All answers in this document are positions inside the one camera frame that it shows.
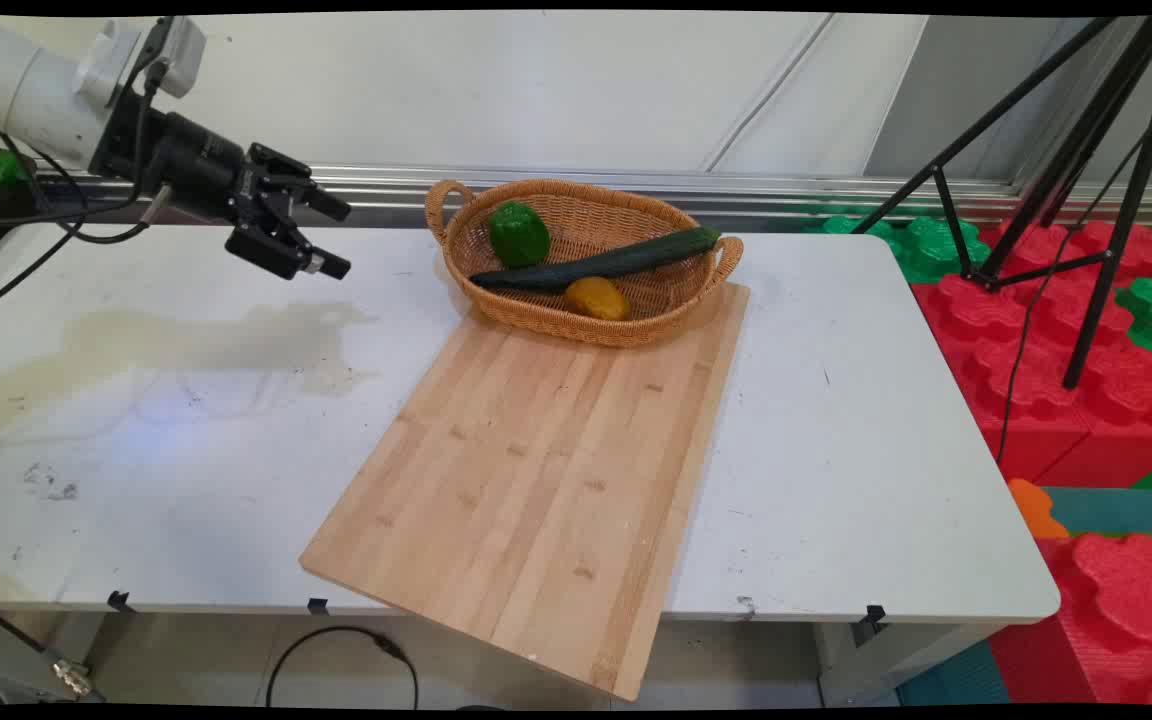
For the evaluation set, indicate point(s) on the black tripod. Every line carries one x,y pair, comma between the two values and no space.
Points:
1101,240

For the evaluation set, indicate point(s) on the orange foam piece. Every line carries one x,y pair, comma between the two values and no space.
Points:
1034,510

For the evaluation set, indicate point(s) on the yellow lemon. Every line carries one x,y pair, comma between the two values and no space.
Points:
596,299

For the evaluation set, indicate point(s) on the aluminium wall rail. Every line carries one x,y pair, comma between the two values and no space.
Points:
786,190

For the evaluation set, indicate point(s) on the teal foam mat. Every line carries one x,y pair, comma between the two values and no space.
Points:
1116,510

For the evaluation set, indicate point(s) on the wide green foam block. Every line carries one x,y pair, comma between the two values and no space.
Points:
921,245

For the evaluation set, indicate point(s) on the small green toy vegetable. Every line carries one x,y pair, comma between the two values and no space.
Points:
4,172

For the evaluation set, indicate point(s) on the small red foam block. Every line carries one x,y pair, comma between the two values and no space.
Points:
1116,610

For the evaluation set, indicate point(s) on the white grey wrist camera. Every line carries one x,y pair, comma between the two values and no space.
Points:
176,50

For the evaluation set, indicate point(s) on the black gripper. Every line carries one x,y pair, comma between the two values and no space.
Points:
186,165

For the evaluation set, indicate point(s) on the woven wicker basket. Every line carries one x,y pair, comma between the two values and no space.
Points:
626,215

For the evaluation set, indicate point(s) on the wooden cutting board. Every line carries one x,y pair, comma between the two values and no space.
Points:
536,480

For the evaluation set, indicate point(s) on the dark green cucumber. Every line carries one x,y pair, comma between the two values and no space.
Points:
606,262

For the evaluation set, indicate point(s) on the large red foam block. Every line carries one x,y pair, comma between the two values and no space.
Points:
1036,400

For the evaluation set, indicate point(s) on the white table leg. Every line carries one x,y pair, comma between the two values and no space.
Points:
886,665

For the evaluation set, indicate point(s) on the green bell pepper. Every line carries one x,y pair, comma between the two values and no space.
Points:
519,235

